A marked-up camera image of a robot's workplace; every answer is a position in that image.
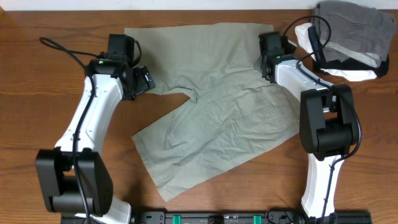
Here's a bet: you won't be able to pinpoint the white folded garment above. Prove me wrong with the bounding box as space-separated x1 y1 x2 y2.
295 23 377 82

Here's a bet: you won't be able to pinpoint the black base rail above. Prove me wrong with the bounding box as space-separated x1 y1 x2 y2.
60 211 373 224

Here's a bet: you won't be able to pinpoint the black folded garment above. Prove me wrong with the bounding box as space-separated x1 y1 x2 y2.
307 26 390 78

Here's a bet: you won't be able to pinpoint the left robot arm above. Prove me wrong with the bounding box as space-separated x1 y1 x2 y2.
35 34 155 223

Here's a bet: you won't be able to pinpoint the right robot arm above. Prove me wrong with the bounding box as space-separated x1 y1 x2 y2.
255 32 361 223

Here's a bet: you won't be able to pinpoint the grey folded garment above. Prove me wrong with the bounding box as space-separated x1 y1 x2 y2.
313 1 397 68

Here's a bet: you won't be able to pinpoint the khaki green shorts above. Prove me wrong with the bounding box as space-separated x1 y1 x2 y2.
125 23 300 200

